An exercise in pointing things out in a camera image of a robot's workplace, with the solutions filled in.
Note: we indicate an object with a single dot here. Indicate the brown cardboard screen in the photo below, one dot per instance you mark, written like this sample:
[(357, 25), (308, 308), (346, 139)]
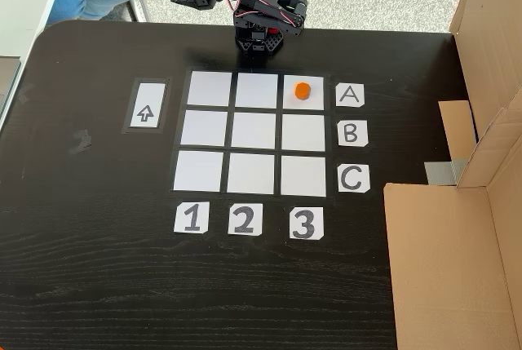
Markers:
[(440, 264)]

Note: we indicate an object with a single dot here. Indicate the paper label number 2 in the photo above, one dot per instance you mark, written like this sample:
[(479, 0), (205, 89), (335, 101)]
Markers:
[(245, 219)]

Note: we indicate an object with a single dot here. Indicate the white furniture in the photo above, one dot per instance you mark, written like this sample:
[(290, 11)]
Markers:
[(24, 3)]

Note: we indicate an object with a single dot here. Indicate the paper label letter C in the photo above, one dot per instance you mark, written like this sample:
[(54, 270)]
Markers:
[(353, 178)]

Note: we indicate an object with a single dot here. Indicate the paper label number 3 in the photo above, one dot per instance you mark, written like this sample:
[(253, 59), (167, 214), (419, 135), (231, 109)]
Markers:
[(306, 223)]

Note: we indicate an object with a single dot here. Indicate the paper label letter B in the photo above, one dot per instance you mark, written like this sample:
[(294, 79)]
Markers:
[(352, 134)]

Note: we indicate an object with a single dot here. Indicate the paper label letter A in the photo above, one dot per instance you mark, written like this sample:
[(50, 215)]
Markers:
[(350, 95)]

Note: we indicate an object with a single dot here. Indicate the paper label number 1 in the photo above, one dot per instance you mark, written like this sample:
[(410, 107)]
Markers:
[(191, 218)]

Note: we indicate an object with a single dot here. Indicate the white nine-square grid sheet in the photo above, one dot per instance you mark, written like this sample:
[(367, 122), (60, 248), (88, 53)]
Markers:
[(253, 134)]

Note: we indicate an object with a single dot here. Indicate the white arrow paper sheet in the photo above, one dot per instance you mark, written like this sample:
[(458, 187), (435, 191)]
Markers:
[(147, 101)]

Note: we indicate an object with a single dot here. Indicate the round orange token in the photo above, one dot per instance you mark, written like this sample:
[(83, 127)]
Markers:
[(302, 91)]

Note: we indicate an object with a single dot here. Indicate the grey duct tape strip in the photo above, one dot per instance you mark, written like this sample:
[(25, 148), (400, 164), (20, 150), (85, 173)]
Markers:
[(442, 172)]

